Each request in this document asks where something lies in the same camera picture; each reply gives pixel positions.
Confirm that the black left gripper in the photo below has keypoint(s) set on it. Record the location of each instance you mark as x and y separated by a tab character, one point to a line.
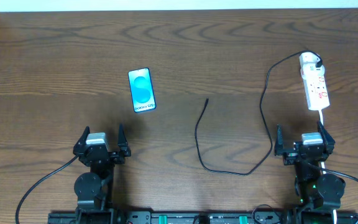
101	152

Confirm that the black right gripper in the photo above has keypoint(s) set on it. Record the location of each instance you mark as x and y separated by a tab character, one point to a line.
304	149

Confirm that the blue Galaxy smartphone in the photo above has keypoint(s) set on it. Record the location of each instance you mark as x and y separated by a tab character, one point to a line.
142	92

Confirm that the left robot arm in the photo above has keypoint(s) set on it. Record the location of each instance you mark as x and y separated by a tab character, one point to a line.
93	188

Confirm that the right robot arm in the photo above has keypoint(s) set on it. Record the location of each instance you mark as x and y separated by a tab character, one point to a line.
320	192

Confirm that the white charger adapter plug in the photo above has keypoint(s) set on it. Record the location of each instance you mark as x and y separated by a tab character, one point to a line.
310	70

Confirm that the white power strip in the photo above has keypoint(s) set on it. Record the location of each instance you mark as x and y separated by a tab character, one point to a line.
315	88

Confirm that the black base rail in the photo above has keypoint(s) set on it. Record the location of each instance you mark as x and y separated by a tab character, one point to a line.
144	217

